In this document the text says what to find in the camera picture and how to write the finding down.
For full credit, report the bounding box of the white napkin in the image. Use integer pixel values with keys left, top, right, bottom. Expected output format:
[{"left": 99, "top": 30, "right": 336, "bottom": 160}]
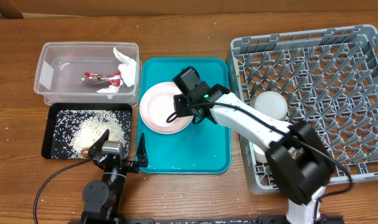
[{"left": 97, "top": 47, "right": 137, "bottom": 93}]

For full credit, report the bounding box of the teal serving tray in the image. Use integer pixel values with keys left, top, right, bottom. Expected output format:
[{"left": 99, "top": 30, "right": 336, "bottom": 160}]
[{"left": 137, "top": 57, "right": 232, "bottom": 174}]

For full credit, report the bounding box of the red snack wrapper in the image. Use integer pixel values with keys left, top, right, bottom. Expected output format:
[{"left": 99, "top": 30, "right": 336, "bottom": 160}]
[{"left": 79, "top": 72, "right": 123, "bottom": 86}]

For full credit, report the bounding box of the white paper cup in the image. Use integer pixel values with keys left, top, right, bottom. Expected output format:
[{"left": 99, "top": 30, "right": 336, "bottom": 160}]
[{"left": 252, "top": 143, "right": 268, "bottom": 163}]

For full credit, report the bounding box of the clear plastic bin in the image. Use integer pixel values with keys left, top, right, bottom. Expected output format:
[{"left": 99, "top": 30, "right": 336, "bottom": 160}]
[{"left": 34, "top": 42, "right": 141, "bottom": 107}]

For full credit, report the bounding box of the grey bowl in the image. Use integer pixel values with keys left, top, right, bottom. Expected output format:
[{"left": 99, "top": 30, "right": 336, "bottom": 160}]
[{"left": 250, "top": 91, "right": 288, "bottom": 121}]

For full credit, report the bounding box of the grey dish rack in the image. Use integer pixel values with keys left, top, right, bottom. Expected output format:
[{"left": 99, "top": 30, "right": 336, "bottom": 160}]
[{"left": 227, "top": 24, "right": 378, "bottom": 182}]

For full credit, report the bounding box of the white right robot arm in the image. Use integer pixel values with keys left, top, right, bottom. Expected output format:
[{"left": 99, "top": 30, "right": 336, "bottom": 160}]
[{"left": 167, "top": 67, "right": 335, "bottom": 223}]

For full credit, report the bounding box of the black rectangular tray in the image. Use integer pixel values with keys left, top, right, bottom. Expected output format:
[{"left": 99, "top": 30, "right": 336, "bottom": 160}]
[{"left": 41, "top": 103, "right": 132, "bottom": 159}]

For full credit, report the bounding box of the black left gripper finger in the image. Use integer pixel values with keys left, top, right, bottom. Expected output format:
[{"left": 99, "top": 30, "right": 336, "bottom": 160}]
[
  {"left": 87, "top": 129, "right": 110, "bottom": 157},
  {"left": 136, "top": 133, "right": 148, "bottom": 167}
]

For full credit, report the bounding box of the pink plate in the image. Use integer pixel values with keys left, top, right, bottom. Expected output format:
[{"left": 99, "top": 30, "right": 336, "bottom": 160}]
[{"left": 139, "top": 82, "right": 193, "bottom": 134}]

